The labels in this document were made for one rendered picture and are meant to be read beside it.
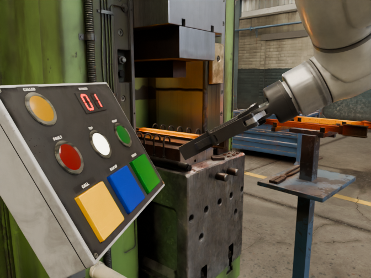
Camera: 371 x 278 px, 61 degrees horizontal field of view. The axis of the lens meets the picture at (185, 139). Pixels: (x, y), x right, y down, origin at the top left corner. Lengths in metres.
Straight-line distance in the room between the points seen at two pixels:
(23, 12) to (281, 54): 8.66
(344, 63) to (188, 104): 0.95
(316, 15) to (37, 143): 0.43
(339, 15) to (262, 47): 9.31
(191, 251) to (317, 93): 0.71
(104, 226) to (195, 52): 0.71
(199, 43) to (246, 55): 9.02
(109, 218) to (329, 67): 0.43
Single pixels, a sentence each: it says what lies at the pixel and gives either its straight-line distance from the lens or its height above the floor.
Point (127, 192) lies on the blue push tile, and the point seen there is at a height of 1.01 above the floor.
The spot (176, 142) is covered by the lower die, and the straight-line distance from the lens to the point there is 1.10.
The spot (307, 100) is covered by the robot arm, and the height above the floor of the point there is 1.17.
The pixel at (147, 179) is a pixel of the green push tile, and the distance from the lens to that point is 0.68.
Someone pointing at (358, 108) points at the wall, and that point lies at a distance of 8.68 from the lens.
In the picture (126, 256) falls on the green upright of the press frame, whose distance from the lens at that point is 1.18.
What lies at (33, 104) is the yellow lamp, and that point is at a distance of 0.52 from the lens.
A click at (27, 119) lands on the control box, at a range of 0.50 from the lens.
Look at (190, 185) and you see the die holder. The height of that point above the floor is 0.88.
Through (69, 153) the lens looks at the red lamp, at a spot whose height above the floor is 1.10.
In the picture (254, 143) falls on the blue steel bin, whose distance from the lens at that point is 4.98.
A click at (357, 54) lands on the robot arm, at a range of 0.57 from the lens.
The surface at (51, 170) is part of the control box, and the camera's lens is 0.48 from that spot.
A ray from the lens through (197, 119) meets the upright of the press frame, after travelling 1.41.
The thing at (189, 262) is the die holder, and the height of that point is 0.61.
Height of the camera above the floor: 1.21
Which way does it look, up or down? 11 degrees down
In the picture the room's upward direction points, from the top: straight up
